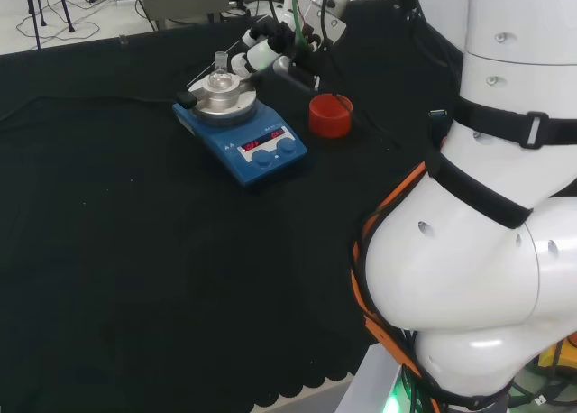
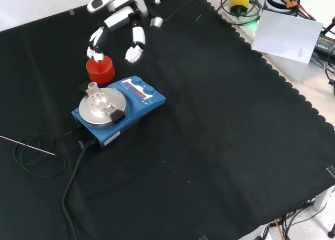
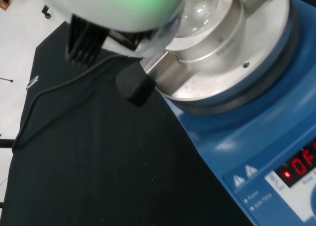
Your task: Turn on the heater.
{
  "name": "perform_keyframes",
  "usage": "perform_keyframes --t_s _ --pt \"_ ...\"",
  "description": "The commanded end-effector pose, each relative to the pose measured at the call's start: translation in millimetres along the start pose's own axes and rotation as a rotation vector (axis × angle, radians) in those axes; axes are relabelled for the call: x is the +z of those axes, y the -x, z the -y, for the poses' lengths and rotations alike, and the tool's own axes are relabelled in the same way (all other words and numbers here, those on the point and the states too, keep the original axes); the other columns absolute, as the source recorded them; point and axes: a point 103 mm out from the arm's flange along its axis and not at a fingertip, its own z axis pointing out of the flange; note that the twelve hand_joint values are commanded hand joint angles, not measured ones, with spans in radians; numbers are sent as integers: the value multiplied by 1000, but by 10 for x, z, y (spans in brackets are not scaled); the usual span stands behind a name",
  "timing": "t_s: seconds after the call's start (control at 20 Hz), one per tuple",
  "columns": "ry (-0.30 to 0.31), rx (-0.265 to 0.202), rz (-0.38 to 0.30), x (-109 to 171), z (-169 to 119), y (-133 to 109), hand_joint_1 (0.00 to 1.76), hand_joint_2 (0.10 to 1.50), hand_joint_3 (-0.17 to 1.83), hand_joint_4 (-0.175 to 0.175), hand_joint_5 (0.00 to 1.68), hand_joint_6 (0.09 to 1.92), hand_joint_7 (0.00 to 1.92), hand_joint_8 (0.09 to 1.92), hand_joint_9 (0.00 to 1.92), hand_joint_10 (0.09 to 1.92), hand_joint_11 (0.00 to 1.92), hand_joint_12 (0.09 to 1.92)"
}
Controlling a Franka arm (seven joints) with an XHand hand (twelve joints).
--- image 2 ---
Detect clear round-bottom flask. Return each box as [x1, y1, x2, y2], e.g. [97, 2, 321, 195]
[86, 82, 108, 107]

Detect red ribbed plastic cup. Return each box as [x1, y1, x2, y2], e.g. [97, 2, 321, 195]
[85, 55, 116, 84]

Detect yellow stop button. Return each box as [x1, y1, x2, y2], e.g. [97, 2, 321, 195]
[230, 0, 252, 17]

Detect pale translucent board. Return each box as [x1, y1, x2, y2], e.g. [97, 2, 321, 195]
[217, 4, 326, 84]

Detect thin black coiled wire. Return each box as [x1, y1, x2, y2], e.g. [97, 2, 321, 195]
[12, 134, 68, 178]

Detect white table leg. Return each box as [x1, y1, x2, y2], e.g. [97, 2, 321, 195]
[312, 187, 331, 212]

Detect thick black power cable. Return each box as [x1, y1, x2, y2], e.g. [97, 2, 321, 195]
[61, 139, 95, 240]

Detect heater with blue base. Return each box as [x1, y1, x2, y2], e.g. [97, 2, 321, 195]
[71, 75, 166, 149]

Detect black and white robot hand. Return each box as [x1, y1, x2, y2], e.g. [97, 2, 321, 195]
[87, 0, 149, 64]

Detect thin metal probe rod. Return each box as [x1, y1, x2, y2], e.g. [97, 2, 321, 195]
[0, 135, 56, 156]

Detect black power adapter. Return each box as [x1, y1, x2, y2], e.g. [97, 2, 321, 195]
[312, 32, 335, 55]

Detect white paper sheet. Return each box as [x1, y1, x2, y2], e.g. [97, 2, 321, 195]
[251, 9, 324, 66]

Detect black cable with silver plug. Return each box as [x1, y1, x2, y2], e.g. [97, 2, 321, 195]
[150, 0, 211, 28]

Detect orange cable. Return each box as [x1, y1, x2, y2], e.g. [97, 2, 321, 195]
[277, 0, 319, 22]

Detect black bench cloth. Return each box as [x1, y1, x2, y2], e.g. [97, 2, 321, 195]
[0, 0, 335, 240]

